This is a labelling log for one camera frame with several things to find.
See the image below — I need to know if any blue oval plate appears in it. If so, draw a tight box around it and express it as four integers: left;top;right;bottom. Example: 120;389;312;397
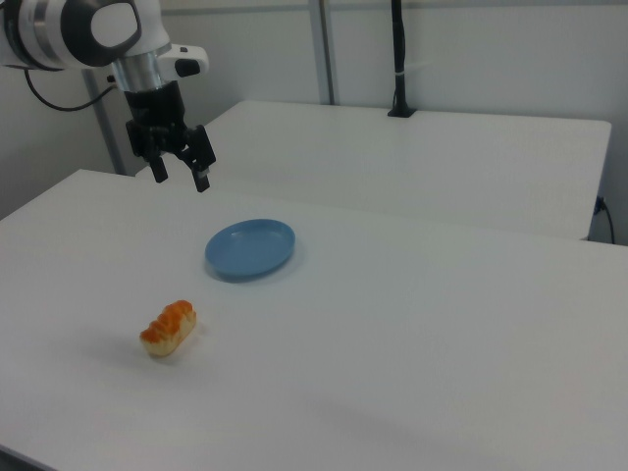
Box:
204;218;297;283

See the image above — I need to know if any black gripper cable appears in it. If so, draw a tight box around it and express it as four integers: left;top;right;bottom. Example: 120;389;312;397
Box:
23;68;119;112

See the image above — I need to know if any toy bread loaf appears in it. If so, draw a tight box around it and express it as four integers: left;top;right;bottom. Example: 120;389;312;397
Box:
139;298;198;359

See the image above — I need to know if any grey metal frame post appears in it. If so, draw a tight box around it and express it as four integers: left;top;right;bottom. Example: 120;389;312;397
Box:
308;0;340;106

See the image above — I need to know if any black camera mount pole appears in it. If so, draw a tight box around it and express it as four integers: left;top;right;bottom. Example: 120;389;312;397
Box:
387;0;419;120

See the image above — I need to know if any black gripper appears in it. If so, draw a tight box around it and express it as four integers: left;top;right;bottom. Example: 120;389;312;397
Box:
121;79;218;194

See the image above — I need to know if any black wall power cable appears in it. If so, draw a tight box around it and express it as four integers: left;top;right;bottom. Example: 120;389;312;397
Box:
595;194;617;244

